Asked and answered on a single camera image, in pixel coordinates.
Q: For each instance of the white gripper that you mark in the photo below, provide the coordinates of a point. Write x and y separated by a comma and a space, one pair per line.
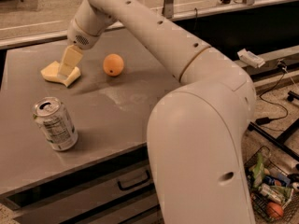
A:
78, 36

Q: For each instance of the yellow sponge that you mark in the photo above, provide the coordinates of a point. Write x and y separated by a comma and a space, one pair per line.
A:
50, 73

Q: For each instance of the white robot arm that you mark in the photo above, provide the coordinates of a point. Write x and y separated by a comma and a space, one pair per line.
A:
194, 133

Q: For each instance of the orange fruit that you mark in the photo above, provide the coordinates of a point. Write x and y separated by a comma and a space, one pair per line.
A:
113, 65

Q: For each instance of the white soda can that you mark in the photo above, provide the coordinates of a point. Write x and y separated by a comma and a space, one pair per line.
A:
53, 120

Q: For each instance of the white wrapped packet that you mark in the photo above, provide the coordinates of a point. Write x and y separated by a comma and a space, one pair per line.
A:
250, 58

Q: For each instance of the green snack bag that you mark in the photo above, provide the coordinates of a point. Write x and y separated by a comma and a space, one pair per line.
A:
258, 172

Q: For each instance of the blue can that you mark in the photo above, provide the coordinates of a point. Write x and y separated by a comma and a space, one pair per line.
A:
271, 181

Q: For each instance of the white plastic bottle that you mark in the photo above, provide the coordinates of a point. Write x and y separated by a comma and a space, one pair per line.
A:
272, 195

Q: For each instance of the small orange ball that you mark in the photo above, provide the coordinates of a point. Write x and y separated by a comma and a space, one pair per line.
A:
274, 211

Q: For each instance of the metal railing post middle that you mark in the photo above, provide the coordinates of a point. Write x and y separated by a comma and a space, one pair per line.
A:
168, 8

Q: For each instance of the black drawer handle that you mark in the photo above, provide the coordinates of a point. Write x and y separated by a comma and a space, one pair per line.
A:
141, 179

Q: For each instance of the black floor stand frame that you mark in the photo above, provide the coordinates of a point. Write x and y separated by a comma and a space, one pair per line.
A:
259, 126

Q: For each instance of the black wire basket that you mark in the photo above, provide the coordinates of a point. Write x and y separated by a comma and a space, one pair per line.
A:
290, 191

